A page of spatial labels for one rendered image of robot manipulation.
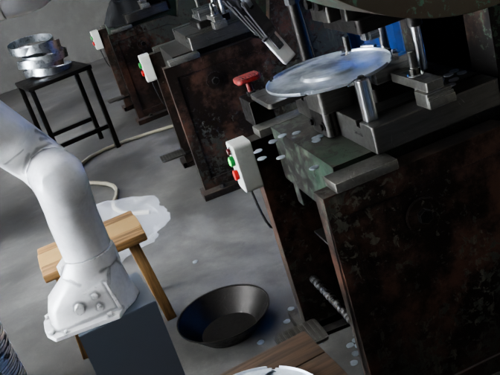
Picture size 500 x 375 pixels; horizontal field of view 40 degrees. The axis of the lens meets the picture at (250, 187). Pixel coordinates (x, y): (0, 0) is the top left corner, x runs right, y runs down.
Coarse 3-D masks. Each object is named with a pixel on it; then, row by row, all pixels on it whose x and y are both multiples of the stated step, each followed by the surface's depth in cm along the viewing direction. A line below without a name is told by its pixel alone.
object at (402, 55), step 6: (390, 48) 161; (402, 54) 153; (396, 60) 153; (402, 60) 153; (390, 66) 153; (396, 66) 153; (402, 66) 154; (408, 66) 154; (378, 72) 152; (384, 72) 153; (390, 72) 153; (372, 78) 154; (378, 78) 153; (384, 78) 153; (390, 78) 154; (378, 84) 153
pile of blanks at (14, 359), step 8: (0, 328) 200; (0, 336) 198; (0, 344) 197; (8, 344) 203; (0, 352) 195; (8, 352) 199; (0, 360) 194; (8, 360) 198; (16, 360) 204; (0, 368) 194; (8, 368) 197; (16, 368) 201; (24, 368) 208
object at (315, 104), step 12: (252, 96) 158; (264, 96) 155; (276, 96) 152; (300, 96) 149; (312, 96) 156; (324, 96) 153; (336, 96) 154; (348, 96) 155; (312, 108) 159; (324, 108) 154; (336, 108) 155; (312, 120) 162; (324, 120) 155; (324, 132) 158; (336, 132) 157
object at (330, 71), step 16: (368, 48) 164; (384, 48) 159; (304, 64) 170; (320, 64) 165; (336, 64) 159; (352, 64) 155; (368, 64) 153; (384, 64) 148; (272, 80) 164; (288, 80) 160; (304, 80) 155; (320, 80) 152; (336, 80) 149; (352, 80) 144; (288, 96) 148
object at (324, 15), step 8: (304, 0) 154; (312, 8) 154; (320, 8) 148; (328, 8) 147; (336, 8) 148; (312, 16) 156; (320, 16) 152; (328, 16) 148; (336, 16) 148; (344, 16) 147; (352, 16) 147; (360, 16) 147
